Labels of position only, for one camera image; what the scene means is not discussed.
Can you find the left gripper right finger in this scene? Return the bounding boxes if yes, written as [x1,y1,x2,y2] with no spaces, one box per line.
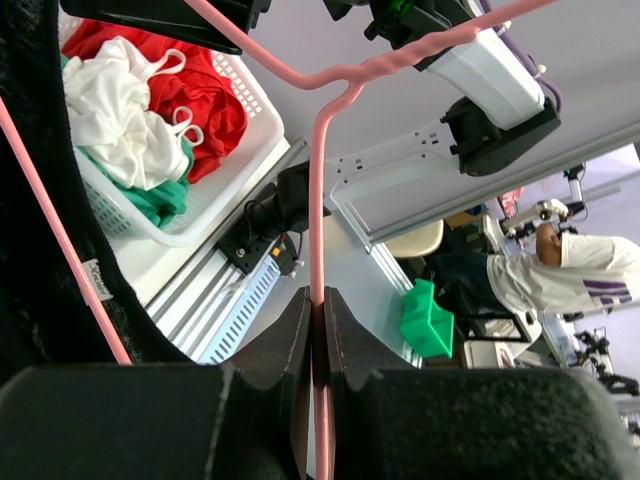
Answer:
[324,287,412,445]

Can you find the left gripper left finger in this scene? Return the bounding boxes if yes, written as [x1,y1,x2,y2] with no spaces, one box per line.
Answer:
[230,287,311,445]

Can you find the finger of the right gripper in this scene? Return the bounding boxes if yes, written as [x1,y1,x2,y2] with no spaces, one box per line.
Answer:
[60,0,271,55]

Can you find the white tank top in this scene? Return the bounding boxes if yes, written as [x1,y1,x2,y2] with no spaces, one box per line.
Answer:
[62,36,204,191]

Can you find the red tank top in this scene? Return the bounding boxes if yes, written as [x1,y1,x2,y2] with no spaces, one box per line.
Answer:
[62,20,248,184]

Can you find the green tank top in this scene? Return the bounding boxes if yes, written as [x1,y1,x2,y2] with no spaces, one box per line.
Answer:
[60,55,194,228]

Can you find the black tank top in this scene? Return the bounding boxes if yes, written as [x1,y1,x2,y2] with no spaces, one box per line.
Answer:
[0,0,194,386]

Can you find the green plastic object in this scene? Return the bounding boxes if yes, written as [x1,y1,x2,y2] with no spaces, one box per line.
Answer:
[400,278,455,359]

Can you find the beige chair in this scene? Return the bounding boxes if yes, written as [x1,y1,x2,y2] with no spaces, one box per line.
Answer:
[385,219,445,259]

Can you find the white plastic basket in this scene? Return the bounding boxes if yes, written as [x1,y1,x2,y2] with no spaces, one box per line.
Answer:
[74,51,284,247]

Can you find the person in white shirt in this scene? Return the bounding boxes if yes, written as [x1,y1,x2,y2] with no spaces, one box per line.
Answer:
[420,223,639,314]

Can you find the white slotted cable duct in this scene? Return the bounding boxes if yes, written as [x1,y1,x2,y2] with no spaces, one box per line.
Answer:
[193,256,281,365]

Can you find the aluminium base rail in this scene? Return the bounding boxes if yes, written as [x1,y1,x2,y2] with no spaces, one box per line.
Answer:
[144,137,416,369]

